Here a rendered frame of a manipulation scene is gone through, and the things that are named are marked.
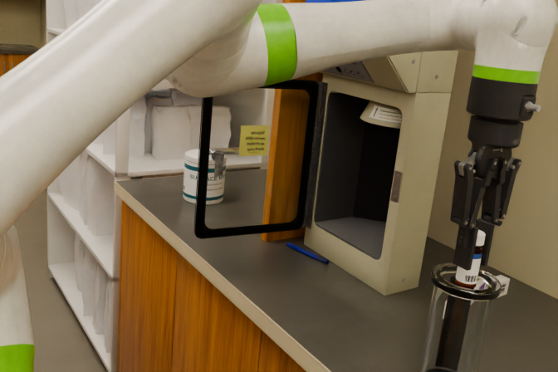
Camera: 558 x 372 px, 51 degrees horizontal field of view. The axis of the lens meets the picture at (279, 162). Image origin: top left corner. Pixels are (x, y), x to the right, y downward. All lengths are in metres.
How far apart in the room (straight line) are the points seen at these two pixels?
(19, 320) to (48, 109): 0.24
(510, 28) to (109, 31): 0.53
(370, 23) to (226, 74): 0.23
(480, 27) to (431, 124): 0.46
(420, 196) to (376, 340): 0.34
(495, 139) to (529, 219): 0.76
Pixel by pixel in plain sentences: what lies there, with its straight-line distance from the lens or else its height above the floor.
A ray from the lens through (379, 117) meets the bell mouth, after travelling 1.37.
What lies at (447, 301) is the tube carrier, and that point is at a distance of 0.97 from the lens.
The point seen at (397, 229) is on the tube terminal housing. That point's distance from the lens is 1.33.
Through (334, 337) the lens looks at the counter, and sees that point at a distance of 1.20.
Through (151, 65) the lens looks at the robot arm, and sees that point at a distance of 0.60.
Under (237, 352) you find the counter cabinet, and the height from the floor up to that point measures 0.76.
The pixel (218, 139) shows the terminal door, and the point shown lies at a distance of 1.39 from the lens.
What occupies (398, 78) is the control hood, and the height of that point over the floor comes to 1.44.
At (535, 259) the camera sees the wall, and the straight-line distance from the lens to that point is 1.64.
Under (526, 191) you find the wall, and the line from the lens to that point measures 1.63.
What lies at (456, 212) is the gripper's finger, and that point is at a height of 1.28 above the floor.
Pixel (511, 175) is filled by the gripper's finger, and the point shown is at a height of 1.34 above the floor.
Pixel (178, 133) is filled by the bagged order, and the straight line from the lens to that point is 2.38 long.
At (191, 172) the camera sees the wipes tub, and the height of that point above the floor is 1.04.
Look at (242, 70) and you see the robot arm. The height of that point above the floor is 1.47.
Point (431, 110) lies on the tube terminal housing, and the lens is 1.31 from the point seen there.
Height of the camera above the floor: 1.55
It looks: 15 degrees down
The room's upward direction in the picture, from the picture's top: 6 degrees clockwise
